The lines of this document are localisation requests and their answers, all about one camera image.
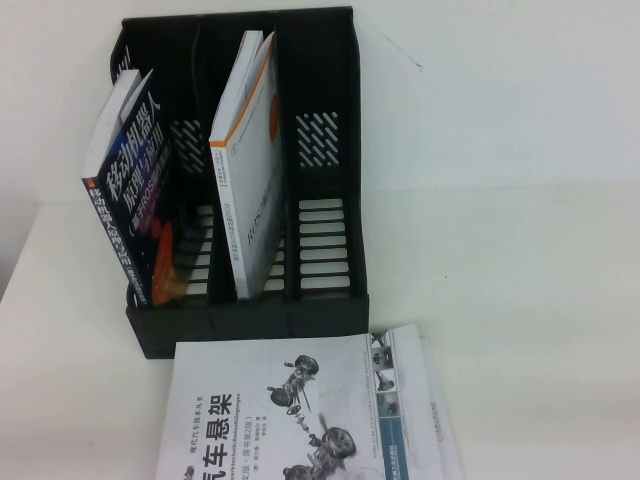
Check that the white orange ROS2 book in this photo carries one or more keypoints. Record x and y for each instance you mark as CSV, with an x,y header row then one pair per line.
x,y
255,175

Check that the white car suspension book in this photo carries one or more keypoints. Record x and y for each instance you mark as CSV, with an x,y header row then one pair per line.
x,y
250,380

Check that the black plastic book stand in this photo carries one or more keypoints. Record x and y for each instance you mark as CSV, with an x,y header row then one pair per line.
x,y
320,75

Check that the dark blue robotics book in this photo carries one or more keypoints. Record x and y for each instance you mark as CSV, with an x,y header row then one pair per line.
x,y
130,200

